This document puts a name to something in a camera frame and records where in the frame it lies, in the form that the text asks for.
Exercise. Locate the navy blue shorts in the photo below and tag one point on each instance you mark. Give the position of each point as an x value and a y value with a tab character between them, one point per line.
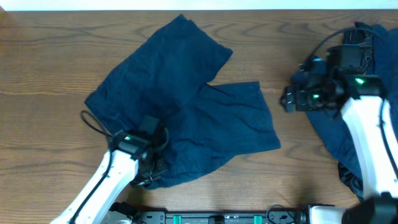
169	78

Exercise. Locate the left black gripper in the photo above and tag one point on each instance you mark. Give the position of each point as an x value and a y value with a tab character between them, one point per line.
163	169

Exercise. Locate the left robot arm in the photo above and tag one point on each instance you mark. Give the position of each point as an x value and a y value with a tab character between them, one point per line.
133	158

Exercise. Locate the navy blue garment pile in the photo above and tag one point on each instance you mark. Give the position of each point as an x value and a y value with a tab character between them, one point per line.
329	124

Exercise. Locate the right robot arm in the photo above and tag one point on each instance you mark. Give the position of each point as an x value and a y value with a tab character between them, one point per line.
337	83

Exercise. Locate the black patterned garment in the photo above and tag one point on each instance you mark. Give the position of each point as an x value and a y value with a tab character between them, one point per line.
364	39

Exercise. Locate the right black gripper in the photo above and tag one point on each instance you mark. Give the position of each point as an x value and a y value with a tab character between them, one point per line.
300	91

